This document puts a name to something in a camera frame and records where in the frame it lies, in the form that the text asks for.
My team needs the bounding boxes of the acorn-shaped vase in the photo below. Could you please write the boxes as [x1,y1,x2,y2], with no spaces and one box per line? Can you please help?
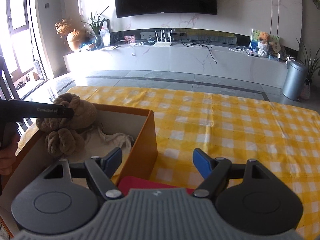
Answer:
[66,29,85,53]

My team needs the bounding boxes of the orange cardboard box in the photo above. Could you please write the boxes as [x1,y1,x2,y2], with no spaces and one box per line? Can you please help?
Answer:
[0,102,158,238]

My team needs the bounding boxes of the teddy bear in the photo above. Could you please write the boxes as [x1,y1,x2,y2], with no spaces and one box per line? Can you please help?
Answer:
[257,31,272,57]

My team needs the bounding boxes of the white router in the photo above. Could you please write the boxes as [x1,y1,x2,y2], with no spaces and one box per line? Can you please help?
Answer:
[153,30,173,47]

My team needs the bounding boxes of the potted grass plant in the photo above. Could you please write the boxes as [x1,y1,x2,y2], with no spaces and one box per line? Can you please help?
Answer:
[296,39,320,85]

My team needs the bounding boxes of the black framed picture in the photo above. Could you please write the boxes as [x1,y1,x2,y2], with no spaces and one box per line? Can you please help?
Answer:
[100,19,111,47]

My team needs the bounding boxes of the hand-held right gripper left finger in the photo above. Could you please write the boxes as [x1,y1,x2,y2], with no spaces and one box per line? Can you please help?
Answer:
[37,147,123,200]

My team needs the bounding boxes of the red box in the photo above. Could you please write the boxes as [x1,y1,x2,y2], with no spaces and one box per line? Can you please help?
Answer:
[117,176,195,195]

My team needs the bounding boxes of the yellow checkered tablecloth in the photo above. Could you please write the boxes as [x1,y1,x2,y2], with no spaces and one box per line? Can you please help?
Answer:
[19,86,320,238]

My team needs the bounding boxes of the green plant in glass vase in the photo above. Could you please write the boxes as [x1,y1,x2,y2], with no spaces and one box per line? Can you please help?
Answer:
[81,6,110,50]

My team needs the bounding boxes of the colourful picture board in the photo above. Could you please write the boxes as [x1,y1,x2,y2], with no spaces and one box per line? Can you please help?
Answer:
[250,28,280,55]

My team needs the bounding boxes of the dried flower bunch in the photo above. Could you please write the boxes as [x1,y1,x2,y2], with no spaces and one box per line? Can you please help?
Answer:
[54,19,73,38]

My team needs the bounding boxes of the white towel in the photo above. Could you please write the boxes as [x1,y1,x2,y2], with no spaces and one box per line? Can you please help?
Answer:
[84,126,135,153]

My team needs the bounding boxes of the silver trash can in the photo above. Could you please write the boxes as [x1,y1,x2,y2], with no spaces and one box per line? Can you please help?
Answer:
[282,60,308,102]

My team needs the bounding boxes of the brown towel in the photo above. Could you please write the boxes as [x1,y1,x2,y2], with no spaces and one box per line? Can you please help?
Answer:
[36,92,98,157]

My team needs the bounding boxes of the white marble television console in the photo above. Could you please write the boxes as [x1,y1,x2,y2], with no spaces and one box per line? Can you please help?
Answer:
[64,40,288,89]

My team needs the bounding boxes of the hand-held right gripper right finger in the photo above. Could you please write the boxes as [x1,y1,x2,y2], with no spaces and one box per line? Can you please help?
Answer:
[193,148,277,199]

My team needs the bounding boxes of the black cable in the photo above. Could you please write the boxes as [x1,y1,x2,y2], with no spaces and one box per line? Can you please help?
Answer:
[181,36,218,64]

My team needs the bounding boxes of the sliding glass door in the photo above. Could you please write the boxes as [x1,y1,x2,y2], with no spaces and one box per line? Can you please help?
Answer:
[0,0,50,98]

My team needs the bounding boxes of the person's left hand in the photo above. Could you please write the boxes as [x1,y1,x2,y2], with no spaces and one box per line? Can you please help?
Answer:
[0,137,19,175]

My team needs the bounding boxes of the woven basket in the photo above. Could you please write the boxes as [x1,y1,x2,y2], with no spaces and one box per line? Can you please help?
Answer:
[300,79,312,100]

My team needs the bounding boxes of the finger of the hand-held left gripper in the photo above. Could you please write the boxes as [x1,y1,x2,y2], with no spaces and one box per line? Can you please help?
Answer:
[60,107,75,118]

